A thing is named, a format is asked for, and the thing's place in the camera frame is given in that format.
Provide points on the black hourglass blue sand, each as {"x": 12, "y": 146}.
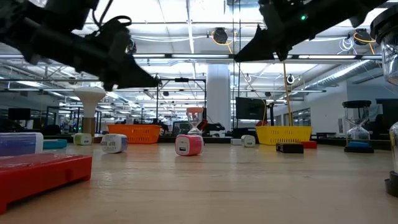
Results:
{"x": 357, "y": 104}

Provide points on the black aluminium table frame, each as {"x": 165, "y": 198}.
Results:
{"x": 214, "y": 140}

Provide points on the black monitor screen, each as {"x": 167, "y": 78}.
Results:
{"x": 250, "y": 109}

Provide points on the small teal box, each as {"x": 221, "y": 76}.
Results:
{"x": 56, "y": 144}

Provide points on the pink hourglass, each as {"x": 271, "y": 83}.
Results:
{"x": 195, "y": 111}

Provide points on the long ceiling light fixture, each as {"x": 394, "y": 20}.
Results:
{"x": 199, "y": 56}

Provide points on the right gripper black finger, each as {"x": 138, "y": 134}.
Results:
{"x": 261, "y": 53}
{"x": 255, "y": 42}

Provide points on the white dome lamp metal base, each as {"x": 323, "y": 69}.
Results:
{"x": 90, "y": 101}

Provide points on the orange plastic basket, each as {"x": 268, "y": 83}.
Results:
{"x": 136, "y": 134}

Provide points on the red desk lamp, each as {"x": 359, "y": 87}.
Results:
{"x": 204, "y": 124}

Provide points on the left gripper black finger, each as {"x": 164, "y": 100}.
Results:
{"x": 133, "y": 71}
{"x": 130, "y": 82}

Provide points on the small red box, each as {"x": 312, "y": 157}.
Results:
{"x": 311, "y": 145}
{"x": 40, "y": 177}

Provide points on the black metal stand frame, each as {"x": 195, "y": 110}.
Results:
{"x": 182, "y": 80}

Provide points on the pink charger cube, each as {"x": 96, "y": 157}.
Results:
{"x": 192, "y": 144}

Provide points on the small black box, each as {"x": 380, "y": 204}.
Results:
{"x": 289, "y": 148}

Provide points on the purple and white charger cube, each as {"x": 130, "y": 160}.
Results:
{"x": 113, "y": 143}
{"x": 18, "y": 144}

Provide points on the yellow plastic basket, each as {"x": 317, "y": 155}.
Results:
{"x": 289, "y": 133}

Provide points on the small white box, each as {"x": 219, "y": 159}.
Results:
{"x": 235, "y": 142}

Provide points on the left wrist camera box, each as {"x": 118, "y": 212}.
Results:
{"x": 104, "y": 31}

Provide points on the white building column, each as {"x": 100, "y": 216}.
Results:
{"x": 218, "y": 93}

